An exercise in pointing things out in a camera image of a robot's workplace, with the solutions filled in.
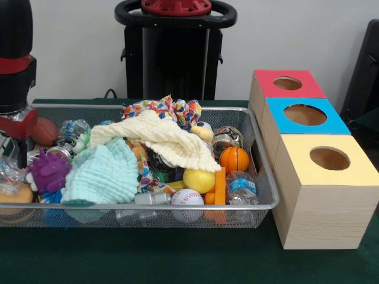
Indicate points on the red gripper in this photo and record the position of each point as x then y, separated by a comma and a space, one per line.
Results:
20, 125

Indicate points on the clear plastic bottle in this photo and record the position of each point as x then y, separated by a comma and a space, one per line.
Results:
12, 174

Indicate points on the brown toy football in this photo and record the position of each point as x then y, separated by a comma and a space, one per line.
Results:
46, 131

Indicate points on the red round robot base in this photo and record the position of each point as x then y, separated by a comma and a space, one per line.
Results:
177, 7

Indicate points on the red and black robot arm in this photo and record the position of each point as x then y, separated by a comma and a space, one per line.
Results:
14, 83

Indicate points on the silver mesh bin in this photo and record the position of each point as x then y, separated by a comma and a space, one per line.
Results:
251, 217

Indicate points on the wooden box with three holes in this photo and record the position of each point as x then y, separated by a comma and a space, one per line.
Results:
319, 219

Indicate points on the purple spiky rubber toy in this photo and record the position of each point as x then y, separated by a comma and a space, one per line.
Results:
48, 174

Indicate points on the mint waffle cloth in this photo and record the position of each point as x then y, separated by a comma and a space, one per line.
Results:
103, 174

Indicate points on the cream waffle cloth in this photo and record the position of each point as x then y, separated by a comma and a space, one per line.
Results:
165, 139

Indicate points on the colourful patterned cloth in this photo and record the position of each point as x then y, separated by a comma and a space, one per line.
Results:
183, 111

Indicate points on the white toy baseball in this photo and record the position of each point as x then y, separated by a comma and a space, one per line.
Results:
186, 197

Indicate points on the yellow ball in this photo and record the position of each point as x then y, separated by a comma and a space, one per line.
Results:
198, 181

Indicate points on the orange toy basketball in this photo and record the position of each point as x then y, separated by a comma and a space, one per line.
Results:
234, 159

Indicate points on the small clear water bottle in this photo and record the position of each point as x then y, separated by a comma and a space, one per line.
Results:
241, 186

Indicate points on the dark green side tablecloth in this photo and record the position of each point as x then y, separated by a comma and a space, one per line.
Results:
368, 121

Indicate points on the black chair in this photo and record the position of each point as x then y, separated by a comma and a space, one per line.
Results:
364, 74

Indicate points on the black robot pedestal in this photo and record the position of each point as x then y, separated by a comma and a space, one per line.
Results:
174, 59

